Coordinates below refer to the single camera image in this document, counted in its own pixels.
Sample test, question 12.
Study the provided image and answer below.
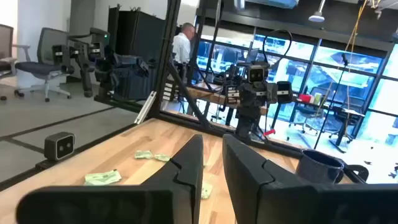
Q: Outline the tall black cabinet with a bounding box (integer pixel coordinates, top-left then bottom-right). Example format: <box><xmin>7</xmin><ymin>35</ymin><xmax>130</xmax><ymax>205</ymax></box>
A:
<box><xmin>107</xmin><ymin>4</ymin><xmax>167</xmax><ymax>63</ymax></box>

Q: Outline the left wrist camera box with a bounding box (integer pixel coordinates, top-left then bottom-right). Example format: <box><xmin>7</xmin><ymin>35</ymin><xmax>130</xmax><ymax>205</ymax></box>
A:
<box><xmin>248</xmin><ymin>63</ymin><xmax>270</xmax><ymax>84</ymax></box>

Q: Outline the brown office chair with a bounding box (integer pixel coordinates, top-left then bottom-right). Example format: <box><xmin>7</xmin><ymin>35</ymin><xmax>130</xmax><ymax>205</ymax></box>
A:
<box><xmin>0</xmin><ymin>24</ymin><xmax>31</xmax><ymax>101</ymax></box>

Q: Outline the yellow hanging rope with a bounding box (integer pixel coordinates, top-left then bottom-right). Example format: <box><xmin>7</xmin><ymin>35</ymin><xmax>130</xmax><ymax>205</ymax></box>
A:
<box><xmin>315</xmin><ymin>0</ymin><xmax>369</xmax><ymax>138</ymax></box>

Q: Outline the black mug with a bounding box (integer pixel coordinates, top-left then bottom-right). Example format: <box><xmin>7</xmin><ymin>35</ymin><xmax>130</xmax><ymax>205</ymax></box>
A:
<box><xmin>295</xmin><ymin>148</ymin><xmax>370</xmax><ymax>185</ymax></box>

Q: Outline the black table-level camera box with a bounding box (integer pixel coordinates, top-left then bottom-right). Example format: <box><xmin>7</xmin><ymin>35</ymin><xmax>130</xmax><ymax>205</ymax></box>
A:
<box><xmin>44</xmin><ymin>131</ymin><xmax>76</xmax><ymax>162</ymax></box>

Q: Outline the dark blue storage bin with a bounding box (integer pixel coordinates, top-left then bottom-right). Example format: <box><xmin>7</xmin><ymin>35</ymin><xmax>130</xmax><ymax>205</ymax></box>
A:
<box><xmin>95</xmin><ymin>52</ymin><xmax>156</xmax><ymax>102</ymax></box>

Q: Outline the black camera cable loop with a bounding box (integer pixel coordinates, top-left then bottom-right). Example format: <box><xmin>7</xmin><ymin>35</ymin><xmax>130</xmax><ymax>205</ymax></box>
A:
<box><xmin>262</xmin><ymin>29</ymin><xmax>294</xmax><ymax>68</ymax></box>

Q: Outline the grey office chair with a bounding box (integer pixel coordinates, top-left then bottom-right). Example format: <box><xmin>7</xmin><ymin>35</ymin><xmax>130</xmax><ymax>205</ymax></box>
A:
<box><xmin>14</xmin><ymin>27</ymin><xmax>73</xmax><ymax>103</ymax></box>

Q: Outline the person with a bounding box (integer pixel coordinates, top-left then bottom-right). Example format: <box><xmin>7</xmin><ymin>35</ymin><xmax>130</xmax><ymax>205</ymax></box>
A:
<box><xmin>172</xmin><ymin>22</ymin><xmax>197</xmax><ymax>83</ymax></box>

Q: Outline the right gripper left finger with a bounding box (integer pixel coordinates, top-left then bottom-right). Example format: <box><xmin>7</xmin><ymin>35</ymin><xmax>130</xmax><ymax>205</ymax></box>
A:
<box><xmin>15</xmin><ymin>134</ymin><xmax>205</xmax><ymax>224</ymax></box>

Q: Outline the wooden background desk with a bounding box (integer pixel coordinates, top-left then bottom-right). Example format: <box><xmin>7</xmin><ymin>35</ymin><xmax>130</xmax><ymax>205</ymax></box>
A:
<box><xmin>186</xmin><ymin>82</ymin><xmax>271</xmax><ymax>116</ymax></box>

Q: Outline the white pendant lamp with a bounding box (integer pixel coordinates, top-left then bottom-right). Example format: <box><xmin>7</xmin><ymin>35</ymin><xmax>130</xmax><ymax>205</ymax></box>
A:
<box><xmin>308</xmin><ymin>0</ymin><xmax>326</xmax><ymax>23</ymax></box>

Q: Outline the black tripod stand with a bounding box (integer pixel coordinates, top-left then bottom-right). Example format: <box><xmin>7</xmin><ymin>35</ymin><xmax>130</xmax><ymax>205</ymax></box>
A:
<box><xmin>313</xmin><ymin>52</ymin><xmax>351</xmax><ymax>153</ymax></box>

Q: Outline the silver aluminium bar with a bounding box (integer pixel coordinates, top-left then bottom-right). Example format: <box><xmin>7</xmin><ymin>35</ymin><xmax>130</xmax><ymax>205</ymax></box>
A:
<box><xmin>134</xmin><ymin>90</ymin><xmax>157</xmax><ymax>124</ymax></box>

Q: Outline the black office chair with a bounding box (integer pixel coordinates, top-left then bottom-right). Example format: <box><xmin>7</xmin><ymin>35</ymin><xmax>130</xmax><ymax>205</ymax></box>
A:
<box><xmin>287</xmin><ymin>104</ymin><xmax>324</xmax><ymax>142</ymax></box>

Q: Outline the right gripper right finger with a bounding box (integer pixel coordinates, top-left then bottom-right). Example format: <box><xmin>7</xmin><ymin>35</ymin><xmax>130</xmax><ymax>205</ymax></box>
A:
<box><xmin>222</xmin><ymin>133</ymin><xmax>398</xmax><ymax>224</ymax></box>

